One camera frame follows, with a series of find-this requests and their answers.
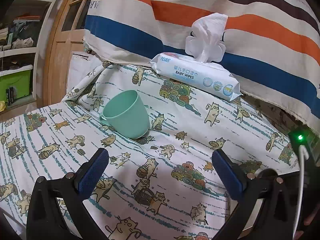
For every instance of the striped Paris blanket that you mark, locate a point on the striped Paris blanket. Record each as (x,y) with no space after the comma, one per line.
(271,46)

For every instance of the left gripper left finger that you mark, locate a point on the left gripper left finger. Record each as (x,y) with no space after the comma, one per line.
(45,220)

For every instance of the white shelf unit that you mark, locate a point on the white shelf unit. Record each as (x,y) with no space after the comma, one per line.
(23,28)

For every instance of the green storage box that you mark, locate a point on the green storage box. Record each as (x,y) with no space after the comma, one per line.
(19,79)

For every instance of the cat print bedsheet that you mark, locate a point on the cat print bedsheet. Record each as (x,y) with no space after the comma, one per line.
(160,186)

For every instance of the black device with green led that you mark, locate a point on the black device with green led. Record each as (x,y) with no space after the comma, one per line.
(304,137)

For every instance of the mint green cup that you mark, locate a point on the mint green cup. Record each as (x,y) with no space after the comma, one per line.
(127,114)

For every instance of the baby wipes pack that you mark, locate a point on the baby wipes pack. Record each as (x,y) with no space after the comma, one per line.
(200,67)

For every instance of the wooden door frame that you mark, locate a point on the wooden door frame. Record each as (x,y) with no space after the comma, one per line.
(66,36)

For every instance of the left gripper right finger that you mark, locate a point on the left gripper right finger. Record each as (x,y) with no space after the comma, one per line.
(264,209)

